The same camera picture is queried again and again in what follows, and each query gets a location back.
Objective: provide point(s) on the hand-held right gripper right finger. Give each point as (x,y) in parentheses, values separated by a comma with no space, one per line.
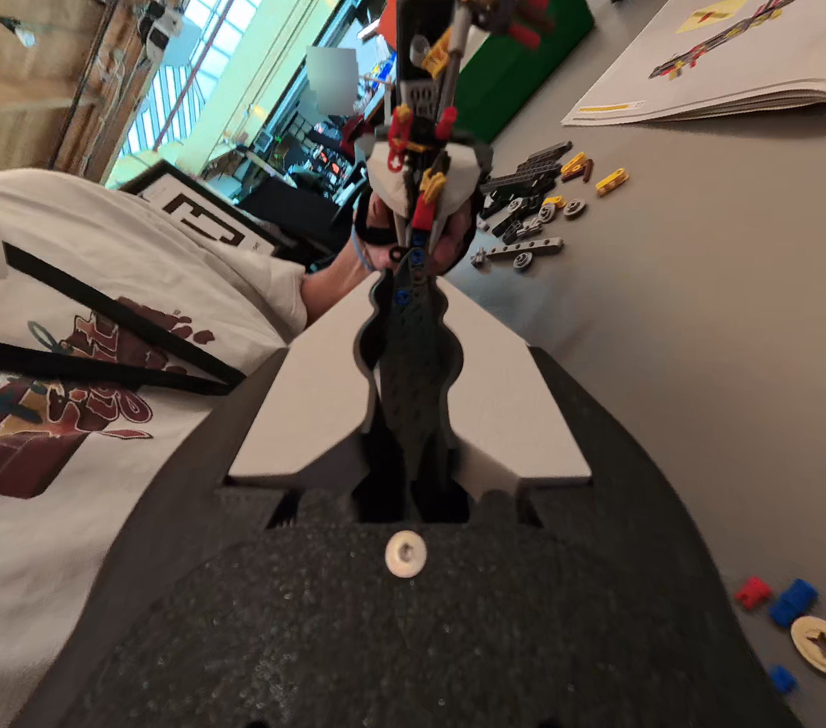
(516,418)

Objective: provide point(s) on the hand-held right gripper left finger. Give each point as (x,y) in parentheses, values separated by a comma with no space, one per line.
(303,418)

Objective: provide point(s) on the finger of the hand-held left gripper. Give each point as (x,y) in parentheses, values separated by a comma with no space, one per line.
(387,173)
(461,170)

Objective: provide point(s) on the long grey Technic assembly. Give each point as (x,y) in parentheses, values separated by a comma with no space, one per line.
(413,367)

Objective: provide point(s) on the lego instruction booklet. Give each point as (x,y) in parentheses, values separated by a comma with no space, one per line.
(742,63)

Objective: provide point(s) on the person's left forearm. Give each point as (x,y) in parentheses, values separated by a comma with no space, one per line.
(335,289)

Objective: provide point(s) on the pile of lego beams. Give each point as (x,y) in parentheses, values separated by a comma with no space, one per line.
(529,167)

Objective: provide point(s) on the scattered small lego pieces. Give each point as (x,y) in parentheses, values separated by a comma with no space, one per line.
(794,602)

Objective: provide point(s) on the person's left hand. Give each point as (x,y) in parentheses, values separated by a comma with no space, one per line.
(459,234)

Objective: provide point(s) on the blue rubber wristband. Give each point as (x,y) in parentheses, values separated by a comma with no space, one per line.
(361,250)

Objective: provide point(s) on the green plastic bin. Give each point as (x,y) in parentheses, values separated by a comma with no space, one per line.
(516,89)

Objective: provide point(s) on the white ceiling security camera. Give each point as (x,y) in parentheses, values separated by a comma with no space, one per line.
(161,28)

